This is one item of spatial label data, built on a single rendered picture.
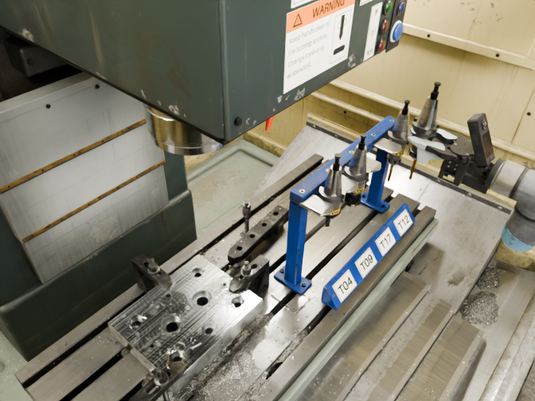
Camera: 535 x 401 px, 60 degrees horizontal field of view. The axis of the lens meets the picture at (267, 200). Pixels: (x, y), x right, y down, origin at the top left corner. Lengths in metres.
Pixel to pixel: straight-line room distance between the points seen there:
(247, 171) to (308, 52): 1.59
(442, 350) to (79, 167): 1.13
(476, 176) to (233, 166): 1.34
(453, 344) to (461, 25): 0.96
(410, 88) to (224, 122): 1.23
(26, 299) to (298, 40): 1.09
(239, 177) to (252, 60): 1.63
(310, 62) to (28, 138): 0.73
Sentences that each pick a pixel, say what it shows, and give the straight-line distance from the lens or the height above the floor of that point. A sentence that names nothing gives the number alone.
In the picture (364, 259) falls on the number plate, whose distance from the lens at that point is 1.34.
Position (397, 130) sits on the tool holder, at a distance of 1.33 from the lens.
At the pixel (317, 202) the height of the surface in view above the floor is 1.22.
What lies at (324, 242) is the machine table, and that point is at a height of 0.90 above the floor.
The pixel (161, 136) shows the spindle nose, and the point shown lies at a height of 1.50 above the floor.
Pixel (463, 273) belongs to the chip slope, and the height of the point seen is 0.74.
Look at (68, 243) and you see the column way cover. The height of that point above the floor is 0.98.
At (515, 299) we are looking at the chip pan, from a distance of 1.80.
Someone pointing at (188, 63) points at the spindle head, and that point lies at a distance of 0.57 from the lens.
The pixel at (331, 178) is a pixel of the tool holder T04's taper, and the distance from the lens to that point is 1.07.
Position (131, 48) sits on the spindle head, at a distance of 0.66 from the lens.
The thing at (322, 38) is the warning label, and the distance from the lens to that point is 0.68.
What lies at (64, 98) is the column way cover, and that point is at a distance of 1.19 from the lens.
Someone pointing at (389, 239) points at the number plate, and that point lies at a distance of 1.44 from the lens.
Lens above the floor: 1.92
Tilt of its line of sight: 41 degrees down
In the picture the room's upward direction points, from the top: 1 degrees clockwise
